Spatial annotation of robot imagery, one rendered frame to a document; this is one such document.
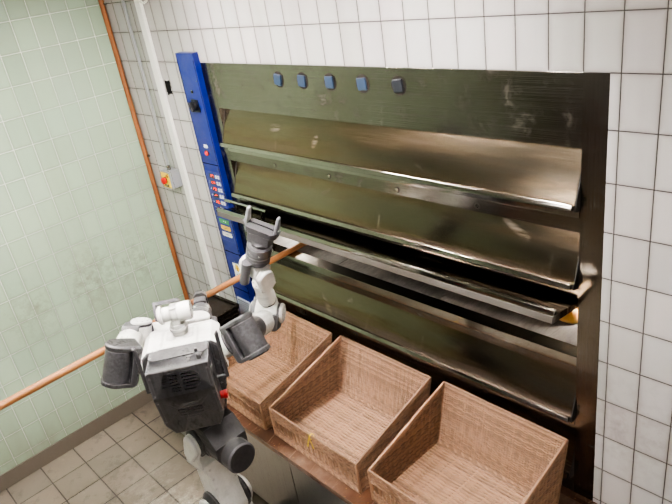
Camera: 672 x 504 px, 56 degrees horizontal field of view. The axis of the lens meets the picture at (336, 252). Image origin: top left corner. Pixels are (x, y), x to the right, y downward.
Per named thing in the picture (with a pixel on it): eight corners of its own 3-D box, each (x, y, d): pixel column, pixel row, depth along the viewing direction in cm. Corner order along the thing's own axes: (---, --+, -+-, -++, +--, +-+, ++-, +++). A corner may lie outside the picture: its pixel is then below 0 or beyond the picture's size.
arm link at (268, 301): (276, 277, 233) (284, 302, 249) (249, 275, 235) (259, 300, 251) (270, 302, 228) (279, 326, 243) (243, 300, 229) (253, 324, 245)
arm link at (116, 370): (134, 371, 223) (127, 385, 210) (108, 369, 222) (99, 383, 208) (137, 340, 221) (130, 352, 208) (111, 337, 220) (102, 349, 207)
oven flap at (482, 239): (238, 196, 317) (241, 156, 313) (576, 289, 194) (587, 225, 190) (230, 196, 314) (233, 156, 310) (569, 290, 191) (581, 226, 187)
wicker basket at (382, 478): (448, 429, 269) (443, 377, 257) (571, 496, 229) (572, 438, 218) (368, 499, 242) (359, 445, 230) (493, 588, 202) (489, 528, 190)
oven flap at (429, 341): (258, 285, 340) (261, 249, 336) (572, 420, 216) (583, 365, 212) (252, 286, 337) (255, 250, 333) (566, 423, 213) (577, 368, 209)
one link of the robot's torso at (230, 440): (260, 460, 223) (250, 421, 215) (231, 482, 215) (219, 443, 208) (216, 427, 242) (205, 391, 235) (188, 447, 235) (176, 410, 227)
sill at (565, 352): (259, 244, 335) (258, 237, 333) (585, 358, 211) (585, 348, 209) (250, 248, 331) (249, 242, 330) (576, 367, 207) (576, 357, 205)
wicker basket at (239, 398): (273, 341, 352) (264, 298, 340) (342, 378, 312) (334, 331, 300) (200, 385, 324) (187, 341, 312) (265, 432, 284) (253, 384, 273)
